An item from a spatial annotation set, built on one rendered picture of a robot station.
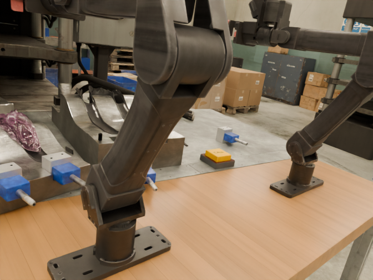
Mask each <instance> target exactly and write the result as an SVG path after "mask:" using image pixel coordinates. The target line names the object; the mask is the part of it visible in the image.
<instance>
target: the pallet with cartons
mask: <svg viewBox="0 0 373 280"><path fill-rule="evenodd" d="M265 75H266V74H265V73H260V72H255V71H250V70H247V69H241V68H236V67H231V69H230V72H229V74H228V76H227V81H226V87H225V92H224V99H223V105H222V107H225V108H227V110H225V113H228V114H232V115H234V114H235V113H236V111H237V112H240V113H243V114H245V113H248V111H252V112H258V109H259V104H260V100H261V95H262V92H263V84H264V79H265ZM249 108H250V109H249Z"/></svg>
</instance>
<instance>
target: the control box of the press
mask: <svg viewBox="0 0 373 280"><path fill-rule="evenodd" d="M134 26H135V19H129V18H119V20H113V19H104V18H98V17H91V16H85V21H78V20H73V42H76V45H77V52H78V64H79V66H80V68H81V69H82V71H83V72H84V74H87V75H89V74H88V72H87V70H86V69H85V68H84V66H83V65H82V63H81V60H80V46H81V45H82V43H84V44H85V45H86V46H88V47H89V48H90V50H91V51H92V53H93V55H94V74H93V77H97V78H99V79H102V80H104V81H107V79H108V60H109V56H110V55H111V54H112V52H113V51H114V50H115V49H117V50H118V49H121V47H122V48H131V49H133V41H134Z"/></svg>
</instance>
